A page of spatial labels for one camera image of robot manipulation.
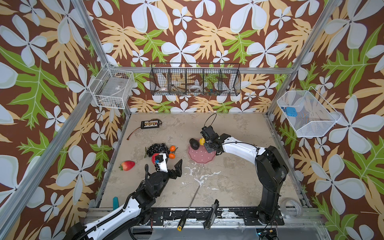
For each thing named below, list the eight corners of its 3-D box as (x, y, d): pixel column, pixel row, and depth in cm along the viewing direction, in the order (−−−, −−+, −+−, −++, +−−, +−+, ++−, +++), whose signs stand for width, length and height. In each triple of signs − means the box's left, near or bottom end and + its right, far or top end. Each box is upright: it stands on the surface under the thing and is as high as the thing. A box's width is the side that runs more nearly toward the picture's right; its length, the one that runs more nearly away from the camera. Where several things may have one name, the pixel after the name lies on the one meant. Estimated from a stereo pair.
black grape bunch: (146, 157, 98) (144, 153, 94) (146, 149, 102) (144, 145, 98) (170, 153, 100) (169, 149, 96) (169, 146, 104) (168, 141, 100)
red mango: (121, 171, 92) (118, 168, 88) (123, 164, 95) (121, 161, 91) (133, 171, 92) (131, 168, 88) (135, 164, 95) (133, 161, 91)
